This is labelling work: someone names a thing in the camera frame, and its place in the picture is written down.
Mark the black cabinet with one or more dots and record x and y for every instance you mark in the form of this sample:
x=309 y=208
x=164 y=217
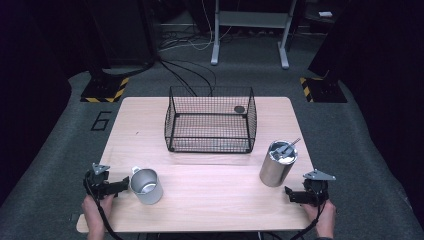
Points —
x=126 y=33

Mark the silver metal mug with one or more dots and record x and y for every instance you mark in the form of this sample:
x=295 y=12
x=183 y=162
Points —
x=146 y=188

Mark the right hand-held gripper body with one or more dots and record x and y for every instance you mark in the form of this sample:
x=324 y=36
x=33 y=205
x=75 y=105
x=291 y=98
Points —
x=316 y=190

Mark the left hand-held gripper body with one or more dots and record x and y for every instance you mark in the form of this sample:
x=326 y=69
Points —
x=98 y=185

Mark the white metal desk frame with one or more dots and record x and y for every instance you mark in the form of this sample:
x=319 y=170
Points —
x=216 y=50

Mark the black yellow striped base plate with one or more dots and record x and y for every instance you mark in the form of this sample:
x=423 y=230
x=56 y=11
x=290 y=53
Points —
x=100 y=91
x=325 y=91

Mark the dark round disc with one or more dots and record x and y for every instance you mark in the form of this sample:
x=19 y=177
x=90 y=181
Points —
x=239 y=109

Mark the small white box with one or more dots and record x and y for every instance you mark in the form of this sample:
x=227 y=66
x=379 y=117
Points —
x=325 y=14

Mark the steel tumbler with straw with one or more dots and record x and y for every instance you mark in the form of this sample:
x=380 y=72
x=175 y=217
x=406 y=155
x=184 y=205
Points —
x=275 y=170

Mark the person's left hand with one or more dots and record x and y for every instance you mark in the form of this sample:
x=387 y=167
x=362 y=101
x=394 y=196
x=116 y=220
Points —
x=95 y=211

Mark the person's right hand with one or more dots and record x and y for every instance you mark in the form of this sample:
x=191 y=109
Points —
x=325 y=218

